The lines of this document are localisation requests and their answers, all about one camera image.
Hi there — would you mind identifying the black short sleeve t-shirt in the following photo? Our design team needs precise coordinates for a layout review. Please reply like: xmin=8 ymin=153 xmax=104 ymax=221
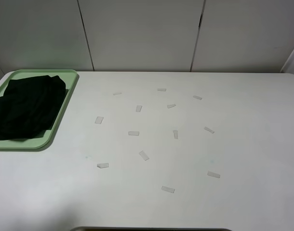
xmin=0 ymin=75 xmax=67 ymax=141

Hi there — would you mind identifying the clear tape piece inner right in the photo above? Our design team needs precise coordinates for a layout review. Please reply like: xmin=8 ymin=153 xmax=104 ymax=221
xmin=173 ymin=130 xmax=178 ymax=139

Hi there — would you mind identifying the clear tape piece bottom centre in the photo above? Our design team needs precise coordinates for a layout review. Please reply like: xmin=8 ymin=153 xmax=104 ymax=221
xmin=161 ymin=186 xmax=175 ymax=193

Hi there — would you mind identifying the clear tape piece inner top-right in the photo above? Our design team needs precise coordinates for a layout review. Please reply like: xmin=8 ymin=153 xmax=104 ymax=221
xmin=167 ymin=104 xmax=176 ymax=109

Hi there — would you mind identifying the clear tape piece lower left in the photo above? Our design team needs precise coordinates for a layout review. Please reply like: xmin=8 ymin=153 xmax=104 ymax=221
xmin=97 ymin=163 xmax=109 ymax=169

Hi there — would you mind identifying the clear tape piece inner top-left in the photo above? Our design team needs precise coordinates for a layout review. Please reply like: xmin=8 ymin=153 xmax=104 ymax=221
xmin=136 ymin=105 xmax=142 ymax=113

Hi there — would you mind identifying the light green plastic tray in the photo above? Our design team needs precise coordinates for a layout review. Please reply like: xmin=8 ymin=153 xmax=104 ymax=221
xmin=0 ymin=69 xmax=79 ymax=152

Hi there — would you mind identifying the clear tape piece lower right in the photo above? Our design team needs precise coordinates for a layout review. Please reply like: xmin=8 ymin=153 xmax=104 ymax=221
xmin=207 ymin=171 xmax=220 ymax=179

